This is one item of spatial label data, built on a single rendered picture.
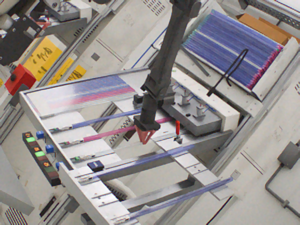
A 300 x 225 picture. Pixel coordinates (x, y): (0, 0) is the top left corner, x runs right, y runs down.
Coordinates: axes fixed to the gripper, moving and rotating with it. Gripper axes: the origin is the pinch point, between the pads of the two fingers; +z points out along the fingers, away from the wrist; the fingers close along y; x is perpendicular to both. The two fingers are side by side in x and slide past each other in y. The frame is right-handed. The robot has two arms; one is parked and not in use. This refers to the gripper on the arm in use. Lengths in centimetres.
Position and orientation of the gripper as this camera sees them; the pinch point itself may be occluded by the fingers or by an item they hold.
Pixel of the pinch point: (143, 141)
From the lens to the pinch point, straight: 190.7
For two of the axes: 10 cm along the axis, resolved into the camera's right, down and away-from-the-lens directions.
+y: -5.3, -4.4, 7.2
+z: -1.5, 8.9, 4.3
